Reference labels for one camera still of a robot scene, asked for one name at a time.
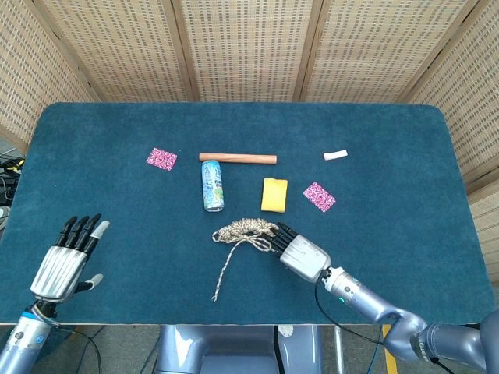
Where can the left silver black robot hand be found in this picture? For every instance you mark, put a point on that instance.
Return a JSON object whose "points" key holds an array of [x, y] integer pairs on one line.
{"points": [[58, 269]]}

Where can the yellow rectangular sponge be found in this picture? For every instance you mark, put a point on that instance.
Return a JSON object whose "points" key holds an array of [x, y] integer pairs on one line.
{"points": [[274, 195]]}

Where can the grey robot torso base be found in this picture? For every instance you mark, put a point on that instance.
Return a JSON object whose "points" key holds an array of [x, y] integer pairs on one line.
{"points": [[234, 350]]}

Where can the brown wooden round stick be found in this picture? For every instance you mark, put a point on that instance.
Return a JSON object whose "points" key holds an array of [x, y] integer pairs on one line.
{"points": [[241, 158]]}

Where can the white folded paper stack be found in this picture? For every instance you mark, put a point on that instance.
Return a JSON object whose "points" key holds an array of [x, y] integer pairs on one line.
{"points": [[334, 155]]}

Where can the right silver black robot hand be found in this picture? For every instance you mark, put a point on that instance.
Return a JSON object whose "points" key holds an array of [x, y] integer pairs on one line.
{"points": [[304, 255]]}

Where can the blue printed drink can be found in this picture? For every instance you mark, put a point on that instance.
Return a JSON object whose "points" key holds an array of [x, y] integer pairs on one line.
{"points": [[212, 187]]}

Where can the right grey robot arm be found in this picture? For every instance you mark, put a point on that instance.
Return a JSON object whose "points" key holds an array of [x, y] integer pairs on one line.
{"points": [[405, 327]]}

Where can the blue carpet table cover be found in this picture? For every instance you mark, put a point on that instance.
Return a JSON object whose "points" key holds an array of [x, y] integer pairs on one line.
{"points": [[136, 241]]}

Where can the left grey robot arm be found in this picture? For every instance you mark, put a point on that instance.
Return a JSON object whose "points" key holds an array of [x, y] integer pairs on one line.
{"points": [[23, 343]]}

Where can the woven bamboo screen panel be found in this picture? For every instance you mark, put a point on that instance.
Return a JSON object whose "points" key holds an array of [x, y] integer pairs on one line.
{"points": [[249, 50], [468, 97], [382, 50], [124, 50], [487, 230], [31, 70]]}

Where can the pink patterned card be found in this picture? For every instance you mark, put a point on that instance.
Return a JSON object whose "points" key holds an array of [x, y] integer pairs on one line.
{"points": [[319, 196], [161, 159]]}

